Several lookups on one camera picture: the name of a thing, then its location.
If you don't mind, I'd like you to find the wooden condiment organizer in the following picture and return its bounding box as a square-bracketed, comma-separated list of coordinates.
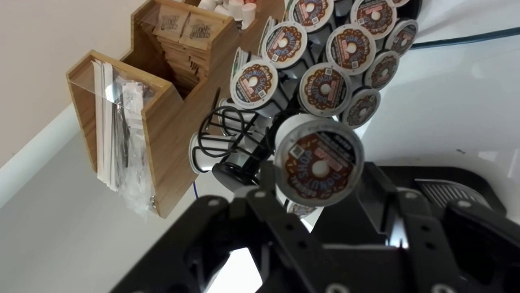
[66, 0, 284, 216]

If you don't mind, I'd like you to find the dark green power cable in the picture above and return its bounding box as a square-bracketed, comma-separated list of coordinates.
[411, 24, 520, 50]

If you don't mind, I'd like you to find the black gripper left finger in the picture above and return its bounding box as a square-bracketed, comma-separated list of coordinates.
[253, 160, 276, 198]

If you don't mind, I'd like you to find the black coffee pod carousel stand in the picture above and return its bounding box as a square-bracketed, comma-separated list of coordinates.
[188, 0, 422, 183]

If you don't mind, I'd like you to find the black Keurig coffee machine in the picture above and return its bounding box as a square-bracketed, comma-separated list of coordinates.
[382, 165, 507, 214]

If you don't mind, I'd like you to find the coffee pod with donut lid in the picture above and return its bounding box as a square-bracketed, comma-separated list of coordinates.
[273, 113, 364, 206]

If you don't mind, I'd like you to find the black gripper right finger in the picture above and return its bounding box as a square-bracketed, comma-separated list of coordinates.
[359, 162, 398, 208]

